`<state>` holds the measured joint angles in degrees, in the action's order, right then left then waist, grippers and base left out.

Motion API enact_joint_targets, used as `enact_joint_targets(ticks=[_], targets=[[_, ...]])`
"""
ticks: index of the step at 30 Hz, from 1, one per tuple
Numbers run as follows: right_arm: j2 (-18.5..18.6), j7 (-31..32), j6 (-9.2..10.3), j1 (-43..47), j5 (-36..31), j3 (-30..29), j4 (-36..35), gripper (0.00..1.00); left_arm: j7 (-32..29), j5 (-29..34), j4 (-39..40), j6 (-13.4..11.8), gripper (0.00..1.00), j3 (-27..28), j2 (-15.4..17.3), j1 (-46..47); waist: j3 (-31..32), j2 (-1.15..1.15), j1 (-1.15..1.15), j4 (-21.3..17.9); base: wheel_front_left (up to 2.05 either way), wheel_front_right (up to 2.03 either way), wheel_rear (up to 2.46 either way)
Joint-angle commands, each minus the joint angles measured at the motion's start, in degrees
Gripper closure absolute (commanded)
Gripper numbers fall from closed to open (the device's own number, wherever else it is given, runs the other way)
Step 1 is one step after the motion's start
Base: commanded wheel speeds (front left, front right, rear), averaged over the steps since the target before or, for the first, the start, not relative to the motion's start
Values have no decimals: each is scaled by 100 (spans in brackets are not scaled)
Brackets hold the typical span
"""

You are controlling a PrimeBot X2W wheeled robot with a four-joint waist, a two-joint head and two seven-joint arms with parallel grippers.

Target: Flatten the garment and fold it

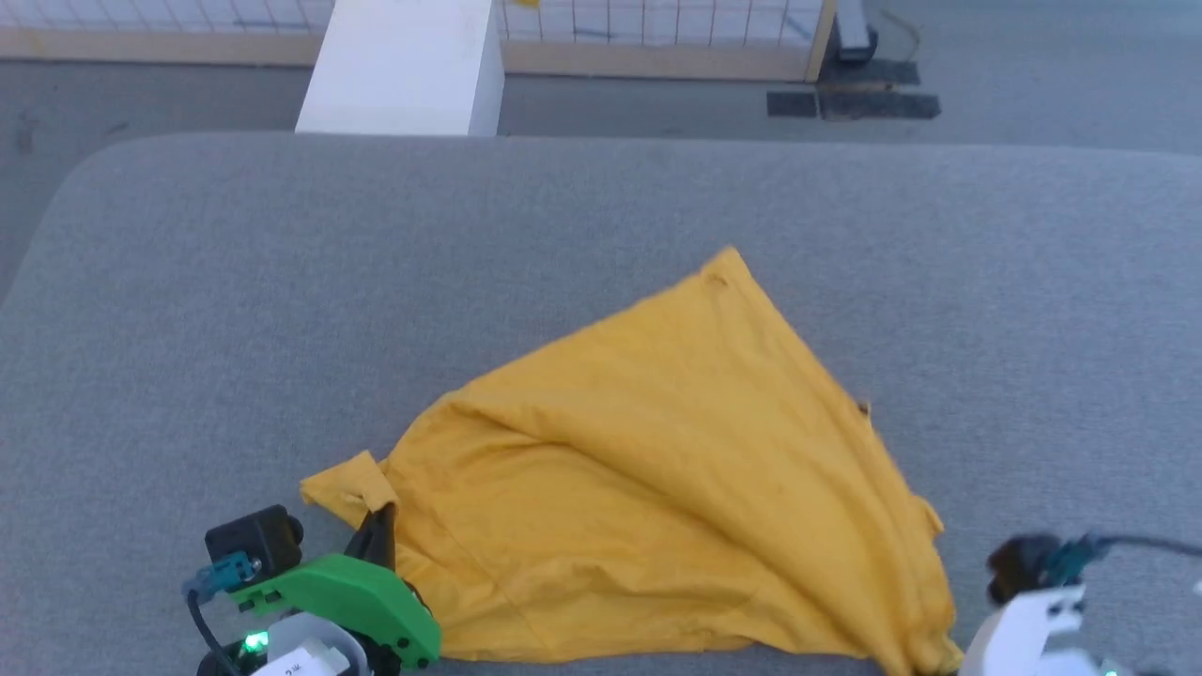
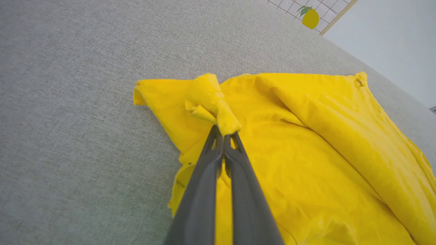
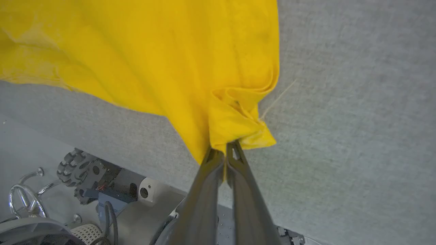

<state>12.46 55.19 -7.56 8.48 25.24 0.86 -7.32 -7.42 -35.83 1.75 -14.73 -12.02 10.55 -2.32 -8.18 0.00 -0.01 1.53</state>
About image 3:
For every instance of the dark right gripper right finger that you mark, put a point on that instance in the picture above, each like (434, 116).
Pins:
(250, 211)

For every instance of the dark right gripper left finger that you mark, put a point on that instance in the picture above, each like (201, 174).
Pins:
(199, 204)

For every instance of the yellow garment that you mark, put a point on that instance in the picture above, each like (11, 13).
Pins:
(153, 58)

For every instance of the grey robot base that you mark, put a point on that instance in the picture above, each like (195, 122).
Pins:
(143, 221)

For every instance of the white round sensor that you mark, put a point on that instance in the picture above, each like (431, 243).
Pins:
(147, 191)

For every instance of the loose pale thread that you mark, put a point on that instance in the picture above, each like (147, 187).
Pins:
(277, 99)

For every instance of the white perforated cover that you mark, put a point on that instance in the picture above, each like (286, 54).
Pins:
(87, 234)

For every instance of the grey omni wheel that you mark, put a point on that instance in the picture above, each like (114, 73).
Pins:
(75, 166)

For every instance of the chrome caster frame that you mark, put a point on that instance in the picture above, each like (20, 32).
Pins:
(27, 200)

